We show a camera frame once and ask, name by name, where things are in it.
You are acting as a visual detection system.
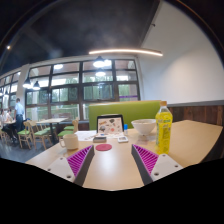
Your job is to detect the black pendant lamps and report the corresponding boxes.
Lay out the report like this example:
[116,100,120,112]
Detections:
[21,55,108,92]

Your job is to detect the white paper sheets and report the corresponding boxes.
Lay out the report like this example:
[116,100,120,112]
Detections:
[73,129,98,142]

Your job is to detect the long curved ceiling light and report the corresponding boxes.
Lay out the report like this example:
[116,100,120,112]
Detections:
[88,48,164,58]

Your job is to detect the green upholstered bench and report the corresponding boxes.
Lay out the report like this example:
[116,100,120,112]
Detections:
[87,100,162,131]

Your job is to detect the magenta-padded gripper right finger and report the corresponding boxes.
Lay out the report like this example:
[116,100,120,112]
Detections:
[130,143,184,186]

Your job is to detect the small white device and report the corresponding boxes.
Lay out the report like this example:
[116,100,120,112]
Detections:
[117,135,130,144]

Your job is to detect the wooden chairs with green seats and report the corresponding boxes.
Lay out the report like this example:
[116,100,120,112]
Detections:
[0,118,80,150]

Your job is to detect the small dark box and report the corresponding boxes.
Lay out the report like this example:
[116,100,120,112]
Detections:
[92,134,108,144]

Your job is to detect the person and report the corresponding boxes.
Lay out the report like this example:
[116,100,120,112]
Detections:
[0,108,14,141]
[13,97,26,133]

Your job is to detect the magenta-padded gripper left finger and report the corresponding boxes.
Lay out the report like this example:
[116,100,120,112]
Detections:
[46,144,96,187]

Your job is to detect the wooden dining table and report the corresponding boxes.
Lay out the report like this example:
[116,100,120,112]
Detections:
[35,117,69,144]

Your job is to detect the flat round red coaster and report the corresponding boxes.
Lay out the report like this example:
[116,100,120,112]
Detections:
[95,143,113,152]

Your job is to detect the yellow drink bottle orange cap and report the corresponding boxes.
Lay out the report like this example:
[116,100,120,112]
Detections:
[154,100,174,155]

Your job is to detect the black tablet with picture screen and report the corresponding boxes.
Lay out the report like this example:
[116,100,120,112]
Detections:
[96,114,125,136]

